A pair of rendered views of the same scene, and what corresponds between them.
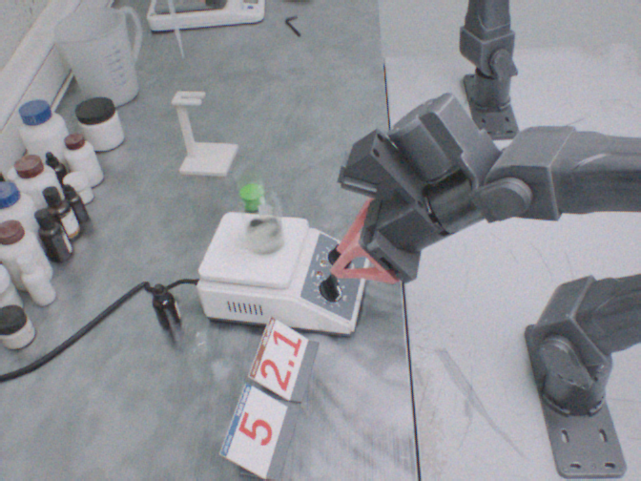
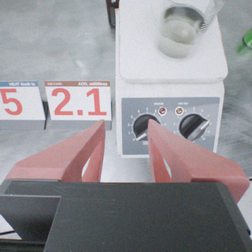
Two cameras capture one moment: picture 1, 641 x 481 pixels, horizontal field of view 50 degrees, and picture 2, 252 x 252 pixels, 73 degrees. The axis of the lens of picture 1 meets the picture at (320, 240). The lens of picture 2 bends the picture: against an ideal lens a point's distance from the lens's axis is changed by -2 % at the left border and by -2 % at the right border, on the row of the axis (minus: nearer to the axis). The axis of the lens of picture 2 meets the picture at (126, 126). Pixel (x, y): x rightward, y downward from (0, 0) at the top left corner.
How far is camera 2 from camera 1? 0.71 m
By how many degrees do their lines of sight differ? 44
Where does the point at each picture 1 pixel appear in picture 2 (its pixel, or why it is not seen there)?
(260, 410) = (26, 100)
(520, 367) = not seen: outside the picture
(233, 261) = (143, 19)
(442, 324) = not seen: hidden behind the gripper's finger
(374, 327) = (135, 175)
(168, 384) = (61, 36)
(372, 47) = not seen: outside the picture
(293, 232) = (202, 65)
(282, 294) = (119, 80)
